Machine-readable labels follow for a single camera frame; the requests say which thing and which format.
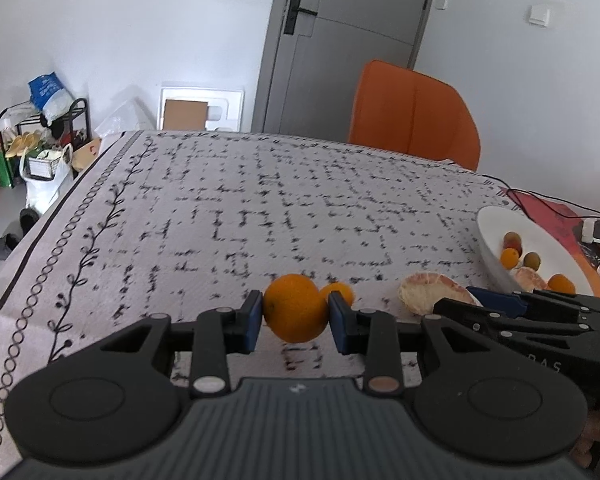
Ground small tangerine back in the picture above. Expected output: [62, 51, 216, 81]
[500, 247, 520, 270]

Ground small tangerine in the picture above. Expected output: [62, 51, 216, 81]
[500, 247, 520, 270]
[320, 282, 355, 307]

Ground green-brown round fruit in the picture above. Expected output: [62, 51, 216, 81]
[522, 252, 541, 271]

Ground large orange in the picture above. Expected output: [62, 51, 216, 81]
[547, 274, 576, 295]

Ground small tangerine front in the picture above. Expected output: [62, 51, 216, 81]
[320, 282, 355, 307]

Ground yellow-brown round fruit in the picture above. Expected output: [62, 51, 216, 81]
[503, 232, 521, 242]

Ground medium orange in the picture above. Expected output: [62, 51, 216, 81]
[263, 274, 328, 344]

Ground dark red fruit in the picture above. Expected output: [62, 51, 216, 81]
[503, 238, 522, 257]

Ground person's right hand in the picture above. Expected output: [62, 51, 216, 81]
[570, 411, 600, 468]

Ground white ceramic plate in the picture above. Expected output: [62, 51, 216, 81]
[476, 206, 593, 295]

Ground red orange table mat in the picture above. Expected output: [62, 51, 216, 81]
[500, 184, 600, 297]

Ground white black charger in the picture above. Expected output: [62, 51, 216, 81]
[580, 218, 600, 245]

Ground patterned white tablecloth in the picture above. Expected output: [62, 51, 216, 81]
[0, 132, 509, 477]

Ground brown cardboard piece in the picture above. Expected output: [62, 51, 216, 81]
[162, 100, 208, 131]

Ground white foam packaging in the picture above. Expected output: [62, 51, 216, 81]
[157, 86, 244, 132]

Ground orange chair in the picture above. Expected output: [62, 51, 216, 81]
[348, 60, 481, 170]

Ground clear plastic bag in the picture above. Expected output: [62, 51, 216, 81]
[94, 98, 155, 139]

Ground white shopping bag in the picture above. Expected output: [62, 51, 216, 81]
[19, 144, 74, 216]

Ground black slippers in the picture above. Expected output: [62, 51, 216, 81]
[0, 208, 40, 261]

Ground black metal rack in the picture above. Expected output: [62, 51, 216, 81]
[0, 98, 93, 188]

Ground blue white plastic bag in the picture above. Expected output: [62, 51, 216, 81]
[28, 72, 74, 122]

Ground grey door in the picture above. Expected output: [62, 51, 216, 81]
[251, 0, 430, 142]

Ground black cable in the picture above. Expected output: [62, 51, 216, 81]
[482, 173, 600, 224]

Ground white light switch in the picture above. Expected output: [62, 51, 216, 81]
[528, 4, 552, 28]

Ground black door handle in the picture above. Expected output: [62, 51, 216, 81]
[283, 0, 317, 36]

